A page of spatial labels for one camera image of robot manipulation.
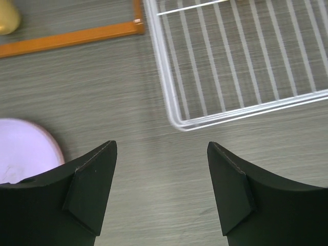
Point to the lilac plate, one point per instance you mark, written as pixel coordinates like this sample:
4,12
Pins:
27,150

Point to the orange wooden shelf rack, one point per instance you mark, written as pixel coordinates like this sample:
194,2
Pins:
77,37

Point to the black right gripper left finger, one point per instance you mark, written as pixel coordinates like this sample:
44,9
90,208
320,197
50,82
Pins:
63,206

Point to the white wire dish rack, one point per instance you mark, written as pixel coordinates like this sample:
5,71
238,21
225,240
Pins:
220,61

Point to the yellow mug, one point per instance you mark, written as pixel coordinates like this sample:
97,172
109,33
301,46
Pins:
10,17

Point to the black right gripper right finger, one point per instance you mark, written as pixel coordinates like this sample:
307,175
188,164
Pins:
258,207

